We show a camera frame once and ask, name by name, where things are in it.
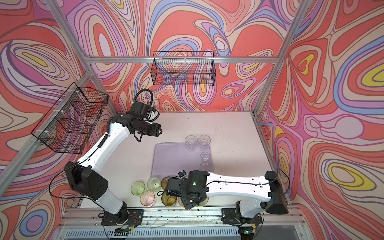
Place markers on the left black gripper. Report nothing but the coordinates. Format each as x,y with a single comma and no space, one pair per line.
156,129

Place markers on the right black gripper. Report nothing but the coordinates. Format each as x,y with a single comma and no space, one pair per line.
187,204

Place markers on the pale green glass front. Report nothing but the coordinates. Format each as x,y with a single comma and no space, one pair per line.
203,203

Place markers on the dark olive glass back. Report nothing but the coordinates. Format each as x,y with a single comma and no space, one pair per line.
164,182

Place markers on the dark olive glass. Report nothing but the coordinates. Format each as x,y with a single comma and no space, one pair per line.
168,201
164,182

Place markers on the small clear glass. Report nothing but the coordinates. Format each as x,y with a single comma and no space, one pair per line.
205,157

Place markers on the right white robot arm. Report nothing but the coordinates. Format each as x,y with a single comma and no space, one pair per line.
258,194

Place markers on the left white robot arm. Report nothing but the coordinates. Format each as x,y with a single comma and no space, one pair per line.
85,177

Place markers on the lavender plastic tray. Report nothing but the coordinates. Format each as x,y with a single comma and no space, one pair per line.
172,158

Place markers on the dark olive glass front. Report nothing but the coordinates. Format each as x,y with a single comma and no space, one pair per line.
168,201

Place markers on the light green glass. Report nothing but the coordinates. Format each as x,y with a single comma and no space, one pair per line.
153,184

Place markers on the pink glass left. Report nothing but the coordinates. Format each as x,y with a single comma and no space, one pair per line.
147,198

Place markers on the green glass far left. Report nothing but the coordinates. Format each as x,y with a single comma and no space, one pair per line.
138,188

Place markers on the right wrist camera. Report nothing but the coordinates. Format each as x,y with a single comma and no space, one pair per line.
182,174

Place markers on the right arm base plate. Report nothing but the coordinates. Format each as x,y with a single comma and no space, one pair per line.
230,216

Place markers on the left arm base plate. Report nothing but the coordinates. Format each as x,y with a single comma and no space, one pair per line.
129,217

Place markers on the black wire basket back wall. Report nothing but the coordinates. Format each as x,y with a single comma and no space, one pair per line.
183,68

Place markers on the black wire basket wall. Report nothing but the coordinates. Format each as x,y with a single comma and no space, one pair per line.
67,127
183,68

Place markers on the black wire basket left wall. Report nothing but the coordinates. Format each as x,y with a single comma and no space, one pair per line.
67,127

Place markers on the aluminium front rail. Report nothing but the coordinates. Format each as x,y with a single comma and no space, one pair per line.
177,217

